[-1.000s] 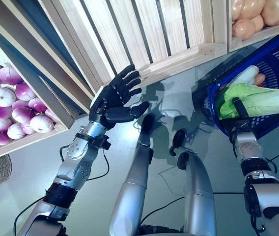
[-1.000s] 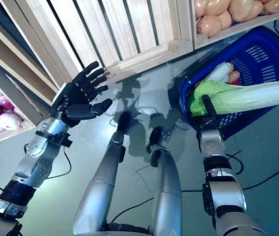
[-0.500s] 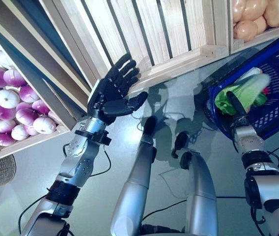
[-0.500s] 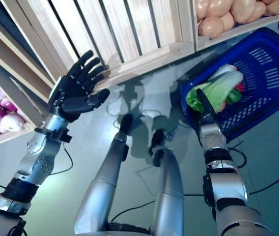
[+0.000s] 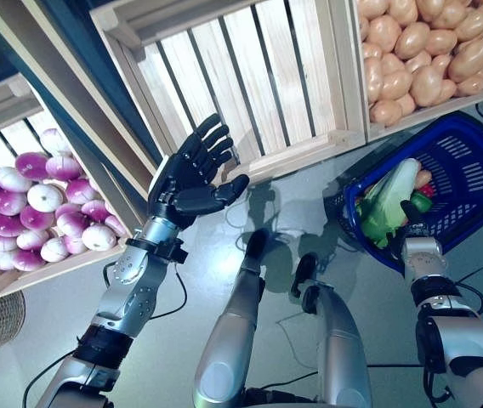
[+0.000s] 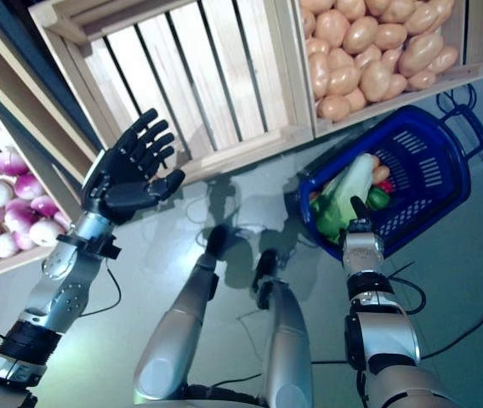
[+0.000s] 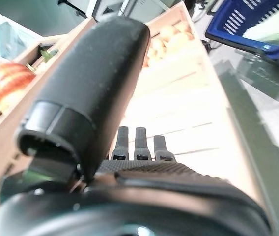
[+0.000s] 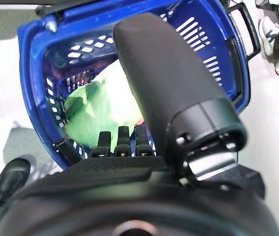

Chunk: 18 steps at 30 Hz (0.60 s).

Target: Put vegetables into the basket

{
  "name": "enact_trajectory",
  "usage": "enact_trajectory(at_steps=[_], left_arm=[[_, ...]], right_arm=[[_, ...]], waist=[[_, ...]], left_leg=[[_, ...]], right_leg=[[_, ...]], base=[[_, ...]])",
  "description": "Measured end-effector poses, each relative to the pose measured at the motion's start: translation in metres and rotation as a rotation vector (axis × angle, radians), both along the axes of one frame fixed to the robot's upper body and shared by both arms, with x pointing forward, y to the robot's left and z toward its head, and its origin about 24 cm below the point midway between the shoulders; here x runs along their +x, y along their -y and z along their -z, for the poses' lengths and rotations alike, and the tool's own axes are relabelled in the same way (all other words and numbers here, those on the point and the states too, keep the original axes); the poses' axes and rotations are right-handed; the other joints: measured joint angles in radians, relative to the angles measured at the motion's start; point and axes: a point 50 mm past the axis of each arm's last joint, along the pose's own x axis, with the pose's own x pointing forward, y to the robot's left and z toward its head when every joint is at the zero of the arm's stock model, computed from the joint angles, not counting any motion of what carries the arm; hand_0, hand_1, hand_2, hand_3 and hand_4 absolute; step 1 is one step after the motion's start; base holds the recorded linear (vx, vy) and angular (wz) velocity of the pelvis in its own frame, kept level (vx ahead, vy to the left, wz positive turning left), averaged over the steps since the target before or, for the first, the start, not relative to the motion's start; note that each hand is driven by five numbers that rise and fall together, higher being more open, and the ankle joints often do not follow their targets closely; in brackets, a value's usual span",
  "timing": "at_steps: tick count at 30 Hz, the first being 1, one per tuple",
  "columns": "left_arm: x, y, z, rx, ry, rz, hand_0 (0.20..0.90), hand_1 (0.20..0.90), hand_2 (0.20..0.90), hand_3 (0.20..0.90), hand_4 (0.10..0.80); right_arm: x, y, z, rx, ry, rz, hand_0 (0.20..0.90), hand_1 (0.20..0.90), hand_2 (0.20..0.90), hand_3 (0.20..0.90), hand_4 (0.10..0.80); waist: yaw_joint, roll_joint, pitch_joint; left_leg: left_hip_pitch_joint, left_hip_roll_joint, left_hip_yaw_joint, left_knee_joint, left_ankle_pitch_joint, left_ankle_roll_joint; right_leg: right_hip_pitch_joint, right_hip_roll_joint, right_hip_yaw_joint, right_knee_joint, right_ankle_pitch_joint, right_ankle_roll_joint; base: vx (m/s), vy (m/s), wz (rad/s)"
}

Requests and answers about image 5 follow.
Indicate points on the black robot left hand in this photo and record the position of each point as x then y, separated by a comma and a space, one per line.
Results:
190, 178

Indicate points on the red bell pepper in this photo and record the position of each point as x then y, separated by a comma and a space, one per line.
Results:
426, 189

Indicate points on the blue plastic shopping basket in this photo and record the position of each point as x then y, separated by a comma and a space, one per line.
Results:
464, 236

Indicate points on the wooden slatted crate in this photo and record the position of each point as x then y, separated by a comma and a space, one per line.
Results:
445, 109
269, 76
75, 260

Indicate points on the dark robot pelvis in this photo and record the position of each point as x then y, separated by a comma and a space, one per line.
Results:
280, 397

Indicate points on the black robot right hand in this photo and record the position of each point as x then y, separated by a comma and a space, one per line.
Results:
418, 229

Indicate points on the pile of purple turnips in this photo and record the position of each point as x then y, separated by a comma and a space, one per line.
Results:
99, 238

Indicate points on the silver robot left leg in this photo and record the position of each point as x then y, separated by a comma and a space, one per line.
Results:
228, 340

